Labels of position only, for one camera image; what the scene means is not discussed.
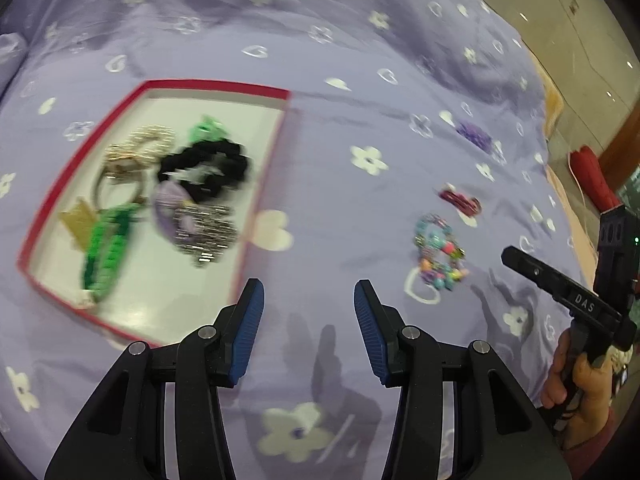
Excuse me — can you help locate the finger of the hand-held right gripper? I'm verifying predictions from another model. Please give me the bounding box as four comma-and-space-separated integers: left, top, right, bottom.
501, 246, 568, 302

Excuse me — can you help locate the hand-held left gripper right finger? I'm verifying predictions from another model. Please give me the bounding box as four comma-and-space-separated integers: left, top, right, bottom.
353, 280, 576, 480

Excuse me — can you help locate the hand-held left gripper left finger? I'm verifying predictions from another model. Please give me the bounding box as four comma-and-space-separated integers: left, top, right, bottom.
45, 278, 265, 480

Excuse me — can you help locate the silver chain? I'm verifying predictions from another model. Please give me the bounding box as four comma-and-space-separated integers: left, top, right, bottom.
172, 204, 240, 267

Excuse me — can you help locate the green braided bracelet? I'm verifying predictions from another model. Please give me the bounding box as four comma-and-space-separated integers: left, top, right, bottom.
80, 204, 138, 306

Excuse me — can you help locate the silver butterfly brooch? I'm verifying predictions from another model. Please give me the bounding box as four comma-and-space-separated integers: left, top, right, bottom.
170, 157, 226, 188

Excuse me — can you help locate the black scrunchie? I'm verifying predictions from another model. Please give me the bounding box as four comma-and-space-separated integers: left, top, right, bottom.
156, 139, 251, 196

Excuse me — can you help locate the brown bangle watch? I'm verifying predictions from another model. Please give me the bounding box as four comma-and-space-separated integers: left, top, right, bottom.
92, 150, 151, 208

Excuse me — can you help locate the small yellow hair clip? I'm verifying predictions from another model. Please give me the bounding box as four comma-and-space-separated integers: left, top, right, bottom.
59, 201, 100, 247

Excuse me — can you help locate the green bow hair tie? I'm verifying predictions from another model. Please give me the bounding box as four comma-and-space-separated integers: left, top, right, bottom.
187, 115, 232, 145

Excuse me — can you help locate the white pearl bracelet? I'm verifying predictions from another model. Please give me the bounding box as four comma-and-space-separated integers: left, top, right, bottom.
107, 124, 177, 161

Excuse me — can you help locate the red shallow box tray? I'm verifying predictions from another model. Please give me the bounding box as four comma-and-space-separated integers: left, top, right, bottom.
17, 79, 292, 348

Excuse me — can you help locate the person's right forearm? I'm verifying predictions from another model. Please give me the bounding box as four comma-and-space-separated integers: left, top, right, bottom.
559, 407, 632, 480

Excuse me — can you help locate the person's right hand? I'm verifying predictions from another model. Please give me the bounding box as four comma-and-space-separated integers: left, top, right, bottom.
540, 330, 632, 428

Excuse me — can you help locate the red cushion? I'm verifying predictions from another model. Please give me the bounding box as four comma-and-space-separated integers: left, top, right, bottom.
570, 145, 623, 211

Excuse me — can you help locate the red hair clip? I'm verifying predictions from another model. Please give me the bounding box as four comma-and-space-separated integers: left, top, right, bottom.
439, 186, 485, 217

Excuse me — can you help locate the purple flower hair clip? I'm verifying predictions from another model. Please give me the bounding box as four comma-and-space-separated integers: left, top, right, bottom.
456, 120, 495, 150

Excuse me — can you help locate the purple floral duvet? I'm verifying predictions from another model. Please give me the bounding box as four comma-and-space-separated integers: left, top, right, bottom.
0, 0, 601, 480

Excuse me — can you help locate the yellow orange mat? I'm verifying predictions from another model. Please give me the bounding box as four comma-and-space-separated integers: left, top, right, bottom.
520, 40, 606, 291

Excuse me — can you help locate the colourful bead bracelet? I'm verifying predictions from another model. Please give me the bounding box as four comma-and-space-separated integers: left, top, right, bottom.
412, 212, 471, 292

